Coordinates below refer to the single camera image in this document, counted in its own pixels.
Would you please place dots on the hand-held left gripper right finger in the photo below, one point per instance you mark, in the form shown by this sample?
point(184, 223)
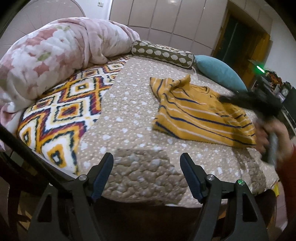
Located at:
point(193, 180)

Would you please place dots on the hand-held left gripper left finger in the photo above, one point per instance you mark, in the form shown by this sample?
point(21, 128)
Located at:
point(101, 180)

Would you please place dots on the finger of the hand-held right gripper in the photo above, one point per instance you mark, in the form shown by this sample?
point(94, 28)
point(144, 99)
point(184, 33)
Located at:
point(233, 99)

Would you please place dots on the yellow striped sweater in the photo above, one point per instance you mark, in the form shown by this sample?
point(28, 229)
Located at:
point(196, 115)

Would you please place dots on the person's right forearm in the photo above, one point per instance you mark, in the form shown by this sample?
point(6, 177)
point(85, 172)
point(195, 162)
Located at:
point(289, 180)

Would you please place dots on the person's right hand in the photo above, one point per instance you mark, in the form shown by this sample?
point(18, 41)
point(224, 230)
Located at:
point(283, 132)

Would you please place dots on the round table clock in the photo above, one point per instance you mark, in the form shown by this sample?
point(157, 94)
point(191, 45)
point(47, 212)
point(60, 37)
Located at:
point(285, 92)

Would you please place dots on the teal pillow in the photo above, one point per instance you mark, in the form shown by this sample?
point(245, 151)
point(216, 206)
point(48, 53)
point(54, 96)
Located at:
point(217, 69)

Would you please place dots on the dark bed base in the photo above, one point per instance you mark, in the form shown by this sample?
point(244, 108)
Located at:
point(143, 220)

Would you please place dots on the wooden door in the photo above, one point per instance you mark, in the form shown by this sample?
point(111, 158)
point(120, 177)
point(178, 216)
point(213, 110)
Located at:
point(263, 46)

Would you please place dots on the beige dotted bedspread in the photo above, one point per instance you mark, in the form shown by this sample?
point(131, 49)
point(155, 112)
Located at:
point(129, 129)

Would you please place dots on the geometric patterned blanket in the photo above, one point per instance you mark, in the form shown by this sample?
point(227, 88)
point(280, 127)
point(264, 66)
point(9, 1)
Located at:
point(69, 109)

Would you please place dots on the olive patterned bolster pillow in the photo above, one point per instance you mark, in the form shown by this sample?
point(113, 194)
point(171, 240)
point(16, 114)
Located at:
point(161, 53)

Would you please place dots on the pale panelled wardrobe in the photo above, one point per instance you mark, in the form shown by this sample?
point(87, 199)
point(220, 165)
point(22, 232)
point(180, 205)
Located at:
point(173, 20)

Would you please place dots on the pink floral comforter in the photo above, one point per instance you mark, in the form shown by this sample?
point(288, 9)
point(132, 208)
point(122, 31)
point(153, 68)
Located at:
point(46, 58)

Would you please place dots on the round pink headboard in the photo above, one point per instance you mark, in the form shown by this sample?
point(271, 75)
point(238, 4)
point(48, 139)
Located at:
point(34, 20)

